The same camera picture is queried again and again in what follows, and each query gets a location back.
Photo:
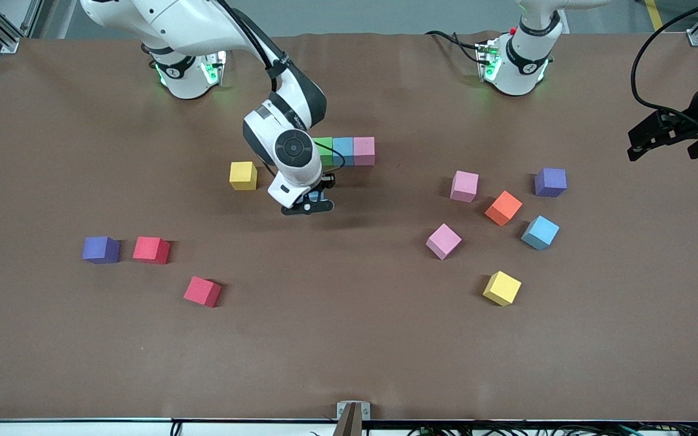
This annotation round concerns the orange foam cube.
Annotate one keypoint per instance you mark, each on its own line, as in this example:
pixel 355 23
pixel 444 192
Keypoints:
pixel 503 208

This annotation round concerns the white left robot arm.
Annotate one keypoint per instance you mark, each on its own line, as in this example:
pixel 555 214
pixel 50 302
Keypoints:
pixel 518 72

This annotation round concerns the green foam cube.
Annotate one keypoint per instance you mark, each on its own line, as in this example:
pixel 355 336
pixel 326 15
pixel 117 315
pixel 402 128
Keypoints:
pixel 325 151

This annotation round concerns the brown table mat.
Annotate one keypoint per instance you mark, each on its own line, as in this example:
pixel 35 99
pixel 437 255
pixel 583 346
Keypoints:
pixel 349 339

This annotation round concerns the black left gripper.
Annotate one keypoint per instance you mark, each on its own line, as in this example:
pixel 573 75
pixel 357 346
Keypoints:
pixel 678 128

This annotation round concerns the yellow foam cube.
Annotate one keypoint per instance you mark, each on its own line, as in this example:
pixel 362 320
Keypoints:
pixel 501 288
pixel 243 175

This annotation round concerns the pink foam cube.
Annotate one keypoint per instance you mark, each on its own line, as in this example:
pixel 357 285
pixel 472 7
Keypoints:
pixel 464 186
pixel 443 241
pixel 364 151

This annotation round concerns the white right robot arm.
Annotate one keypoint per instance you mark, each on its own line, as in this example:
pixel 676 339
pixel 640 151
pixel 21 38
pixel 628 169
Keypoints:
pixel 191 21

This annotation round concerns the blue foam cube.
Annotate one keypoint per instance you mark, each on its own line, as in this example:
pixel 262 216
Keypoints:
pixel 343 151
pixel 540 232

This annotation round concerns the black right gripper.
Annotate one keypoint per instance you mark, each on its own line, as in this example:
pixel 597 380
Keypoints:
pixel 326 180

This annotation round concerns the red foam cube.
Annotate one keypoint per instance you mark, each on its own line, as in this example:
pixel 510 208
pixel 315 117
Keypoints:
pixel 151 250
pixel 202 291

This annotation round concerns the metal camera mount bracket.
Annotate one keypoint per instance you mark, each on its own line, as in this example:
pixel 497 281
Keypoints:
pixel 353 412

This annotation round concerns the purple foam cube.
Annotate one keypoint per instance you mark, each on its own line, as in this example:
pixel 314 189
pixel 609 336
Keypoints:
pixel 101 249
pixel 550 182

